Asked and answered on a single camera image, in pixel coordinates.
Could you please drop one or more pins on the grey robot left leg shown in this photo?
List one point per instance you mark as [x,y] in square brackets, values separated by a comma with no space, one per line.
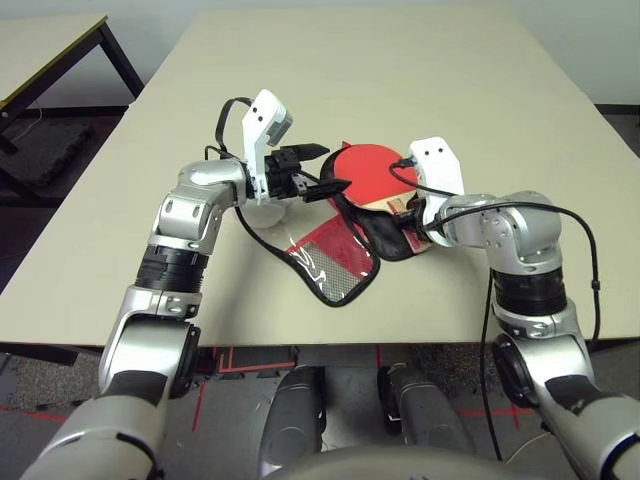
[290,415]

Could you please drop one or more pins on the red black paddle case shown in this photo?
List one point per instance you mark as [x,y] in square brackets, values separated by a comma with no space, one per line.
[345,250]

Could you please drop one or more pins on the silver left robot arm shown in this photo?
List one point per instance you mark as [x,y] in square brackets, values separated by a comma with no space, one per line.
[150,345]

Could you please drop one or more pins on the red ping-pong paddle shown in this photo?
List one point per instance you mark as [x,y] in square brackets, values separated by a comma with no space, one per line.
[365,175]

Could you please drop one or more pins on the grey robot torso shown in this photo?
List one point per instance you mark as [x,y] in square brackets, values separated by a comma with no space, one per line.
[375,467]

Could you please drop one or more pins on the grey robot leg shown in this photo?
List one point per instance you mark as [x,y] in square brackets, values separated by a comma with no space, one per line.
[425,415]
[290,415]

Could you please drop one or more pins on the grey robot right leg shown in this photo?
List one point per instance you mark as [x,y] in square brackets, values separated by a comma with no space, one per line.
[425,415]

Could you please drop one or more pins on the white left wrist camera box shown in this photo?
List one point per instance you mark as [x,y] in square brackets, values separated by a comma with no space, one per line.
[260,120]

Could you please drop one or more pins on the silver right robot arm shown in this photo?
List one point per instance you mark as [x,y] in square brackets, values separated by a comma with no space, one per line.
[525,235]

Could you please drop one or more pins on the black foam mat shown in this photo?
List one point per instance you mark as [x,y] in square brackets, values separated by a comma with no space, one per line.
[45,150]

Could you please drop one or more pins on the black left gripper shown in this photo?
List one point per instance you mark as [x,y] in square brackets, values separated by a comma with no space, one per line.
[282,170]

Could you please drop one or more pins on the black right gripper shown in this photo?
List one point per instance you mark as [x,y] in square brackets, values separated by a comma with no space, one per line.
[415,215]

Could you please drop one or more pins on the white grey plush charm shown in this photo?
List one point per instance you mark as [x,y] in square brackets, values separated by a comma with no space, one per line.
[267,217]

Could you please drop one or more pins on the black-framed side table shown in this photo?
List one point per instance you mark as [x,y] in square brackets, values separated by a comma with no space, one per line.
[45,45]

